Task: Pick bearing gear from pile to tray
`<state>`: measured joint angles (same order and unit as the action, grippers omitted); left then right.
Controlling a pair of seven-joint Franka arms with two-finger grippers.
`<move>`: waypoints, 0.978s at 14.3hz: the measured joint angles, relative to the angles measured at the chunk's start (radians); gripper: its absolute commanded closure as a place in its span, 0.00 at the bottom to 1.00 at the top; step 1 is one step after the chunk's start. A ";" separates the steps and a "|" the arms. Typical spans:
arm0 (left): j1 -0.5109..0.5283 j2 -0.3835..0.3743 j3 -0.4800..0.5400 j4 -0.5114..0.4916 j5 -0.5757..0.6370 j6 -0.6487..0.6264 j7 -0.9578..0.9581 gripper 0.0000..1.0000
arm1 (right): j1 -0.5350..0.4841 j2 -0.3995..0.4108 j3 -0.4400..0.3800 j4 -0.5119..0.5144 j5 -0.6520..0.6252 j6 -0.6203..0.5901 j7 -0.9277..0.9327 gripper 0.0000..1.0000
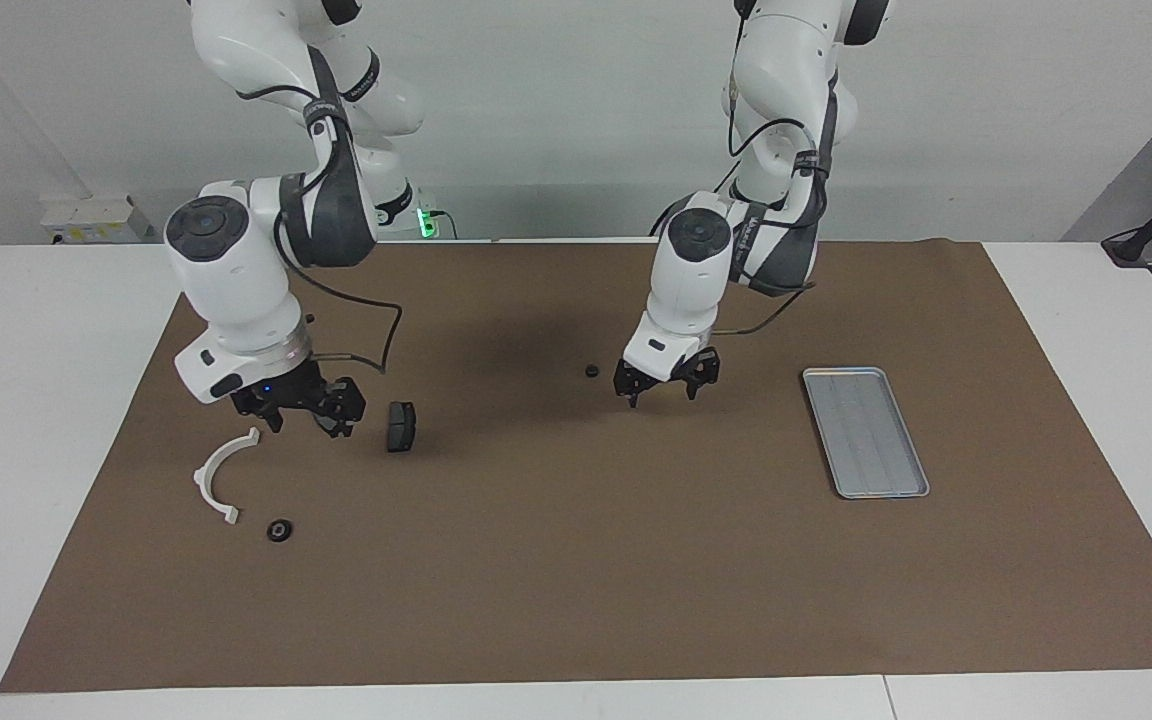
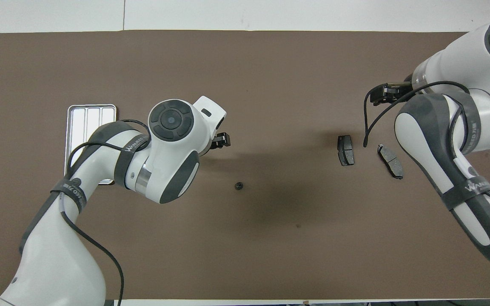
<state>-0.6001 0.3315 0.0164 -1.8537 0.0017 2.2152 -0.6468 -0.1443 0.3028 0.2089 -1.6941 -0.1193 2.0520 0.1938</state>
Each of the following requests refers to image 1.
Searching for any silver metal tray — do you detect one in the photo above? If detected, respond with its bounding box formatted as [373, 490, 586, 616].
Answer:
[802, 367, 931, 500]

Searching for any rectangular dark grey brake pad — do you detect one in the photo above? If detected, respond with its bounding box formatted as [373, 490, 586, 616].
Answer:
[386, 400, 418, 454]

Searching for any brown table mat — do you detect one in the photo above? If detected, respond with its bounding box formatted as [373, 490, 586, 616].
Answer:
[0, 238, 1152, 694]

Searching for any white half-ring bracket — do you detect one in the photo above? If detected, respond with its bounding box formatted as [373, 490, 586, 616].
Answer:
[193, 427, 262, 527]

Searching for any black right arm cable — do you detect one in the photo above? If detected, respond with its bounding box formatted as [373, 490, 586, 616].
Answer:
[236, 85, 405, 377]

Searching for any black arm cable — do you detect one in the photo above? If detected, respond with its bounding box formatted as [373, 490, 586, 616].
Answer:
[236, 85, 405, 377]
[716, 60, 839, 338]

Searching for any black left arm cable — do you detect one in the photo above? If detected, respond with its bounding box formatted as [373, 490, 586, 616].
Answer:
[716, 60, 839, 338]

